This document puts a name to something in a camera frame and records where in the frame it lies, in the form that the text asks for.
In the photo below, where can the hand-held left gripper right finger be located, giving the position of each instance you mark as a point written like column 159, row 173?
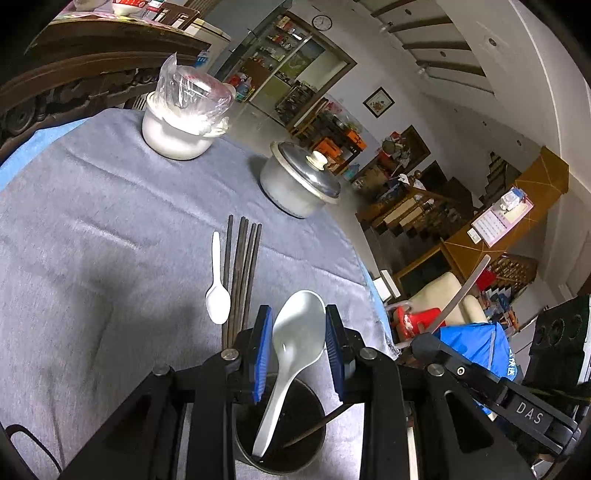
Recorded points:
column 334, row 355

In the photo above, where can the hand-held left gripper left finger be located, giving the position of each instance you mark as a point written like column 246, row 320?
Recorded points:
column 261, row 350

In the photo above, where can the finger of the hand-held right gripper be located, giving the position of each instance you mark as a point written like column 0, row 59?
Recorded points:
column 498, row 392

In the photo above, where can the large white rice spoon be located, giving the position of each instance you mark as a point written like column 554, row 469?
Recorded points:
column 298, row 323

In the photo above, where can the black utensil holder cup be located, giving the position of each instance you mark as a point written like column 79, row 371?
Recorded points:
column 298, row 401

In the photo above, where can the dark wooden chopstick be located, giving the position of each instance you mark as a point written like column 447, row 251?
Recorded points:
column 247, row 277
column 309, row 430
column 238, row 277
column 254, row 277
column 228, row 258

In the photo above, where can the blue bag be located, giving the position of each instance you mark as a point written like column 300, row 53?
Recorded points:
column 471, row 341

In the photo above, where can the small white plastic spoon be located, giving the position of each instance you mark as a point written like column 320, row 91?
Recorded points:
column 218, row 302

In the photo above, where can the red plastic stool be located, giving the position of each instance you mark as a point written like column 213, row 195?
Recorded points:
column 413, row 323

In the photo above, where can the white box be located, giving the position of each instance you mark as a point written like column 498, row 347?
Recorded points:
column 385, row 284

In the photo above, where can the cream armchair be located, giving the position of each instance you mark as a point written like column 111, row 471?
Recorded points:
column 438, row 288

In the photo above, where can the metal pot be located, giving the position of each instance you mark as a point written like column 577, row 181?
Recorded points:
column 281, row 194

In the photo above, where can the wooden cabinet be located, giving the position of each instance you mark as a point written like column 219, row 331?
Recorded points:
column 517, row 184

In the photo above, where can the wooden desk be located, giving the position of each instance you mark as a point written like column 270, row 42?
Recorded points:
column 406, row 207

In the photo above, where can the metal pot lid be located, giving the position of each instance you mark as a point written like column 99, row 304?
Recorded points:
column 295, row 170

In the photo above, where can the grey tablecloth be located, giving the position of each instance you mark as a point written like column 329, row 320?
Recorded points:
column 115, row 230

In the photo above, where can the white ceramic pot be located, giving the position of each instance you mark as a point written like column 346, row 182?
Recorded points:
column 171, row 138

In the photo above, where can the blue cloth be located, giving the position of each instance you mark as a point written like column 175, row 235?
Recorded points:
column 27, row 157

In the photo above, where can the white chest freezer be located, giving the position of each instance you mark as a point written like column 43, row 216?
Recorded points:
column 210, row 46

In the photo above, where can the carved dark wooden sideboard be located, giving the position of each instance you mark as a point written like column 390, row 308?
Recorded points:
column 69, row 78

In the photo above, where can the wall calendar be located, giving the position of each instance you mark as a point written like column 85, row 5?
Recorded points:
column 501, row 219

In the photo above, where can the framed wall picture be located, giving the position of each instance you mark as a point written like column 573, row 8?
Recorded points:
column 378, row 101

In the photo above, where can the round wall clock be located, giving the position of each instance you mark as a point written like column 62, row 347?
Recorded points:
column 322, row 22

